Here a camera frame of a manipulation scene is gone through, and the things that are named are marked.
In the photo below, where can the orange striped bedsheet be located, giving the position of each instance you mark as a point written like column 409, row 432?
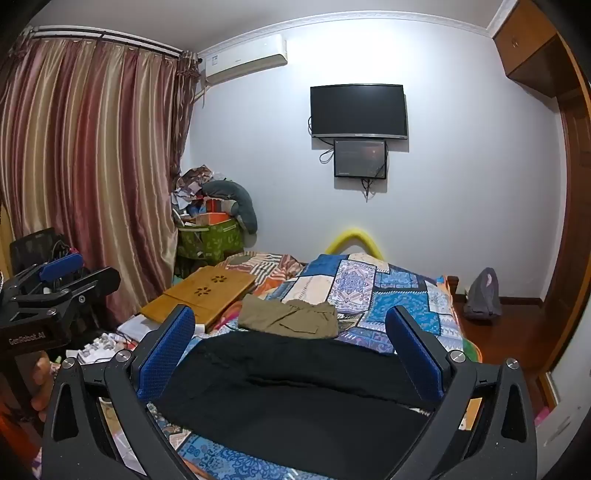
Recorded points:
column 268, row 272

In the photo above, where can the pile of paper clutter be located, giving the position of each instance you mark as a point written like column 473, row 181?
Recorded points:
column 194, row 182

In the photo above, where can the wooden bed frame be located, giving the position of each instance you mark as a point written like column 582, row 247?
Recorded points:
column 455, row 282

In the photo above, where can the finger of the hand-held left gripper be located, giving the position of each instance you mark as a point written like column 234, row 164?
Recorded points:
column 99, row 281
column 62, row 267

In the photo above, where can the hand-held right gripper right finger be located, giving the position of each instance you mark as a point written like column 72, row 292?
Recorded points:
column 415, row 357

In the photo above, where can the striped red gold curtain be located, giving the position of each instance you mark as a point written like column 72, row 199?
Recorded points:
column 92, row 161

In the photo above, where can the orange cardboard box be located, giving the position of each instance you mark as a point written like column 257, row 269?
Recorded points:
column 214, row 218

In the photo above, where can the white sliding wardrobe door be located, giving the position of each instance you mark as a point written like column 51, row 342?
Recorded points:
column 568, row 406

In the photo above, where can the black wall television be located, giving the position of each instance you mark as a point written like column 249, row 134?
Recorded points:
column 358, row 110

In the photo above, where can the blue patchwork blanket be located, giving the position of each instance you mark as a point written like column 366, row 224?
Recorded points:
column 360, row 286

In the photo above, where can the small black monitor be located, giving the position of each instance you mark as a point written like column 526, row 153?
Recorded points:
column 360, row 157

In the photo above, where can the wooden door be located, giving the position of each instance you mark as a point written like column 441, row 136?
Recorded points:
column 572, row 207

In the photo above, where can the grey bag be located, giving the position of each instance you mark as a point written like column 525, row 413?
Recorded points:
column 482, row 295

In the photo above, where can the white air conditioner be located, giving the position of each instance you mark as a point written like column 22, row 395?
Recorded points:
column 244, row 57

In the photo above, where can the khaki pants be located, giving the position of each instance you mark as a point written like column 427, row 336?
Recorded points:
column 286, row 318

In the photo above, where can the white curtain rod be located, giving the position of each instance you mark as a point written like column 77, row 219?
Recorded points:
column 115, row 37

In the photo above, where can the wooden lap desk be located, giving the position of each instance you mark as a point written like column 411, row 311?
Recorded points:
column 203, row 286

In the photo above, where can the black pants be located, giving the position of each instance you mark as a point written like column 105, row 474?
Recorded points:
column 295, row 392

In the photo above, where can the person's left hand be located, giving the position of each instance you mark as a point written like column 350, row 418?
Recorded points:
column 44, row 376

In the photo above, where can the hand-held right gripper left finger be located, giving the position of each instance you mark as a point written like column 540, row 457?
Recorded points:
column 168, row 350

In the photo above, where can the green storage box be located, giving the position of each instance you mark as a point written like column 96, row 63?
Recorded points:
column 212, row 242

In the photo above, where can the wooden overhead cabinet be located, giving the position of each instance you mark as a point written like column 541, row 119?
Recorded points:
column 521, row 41

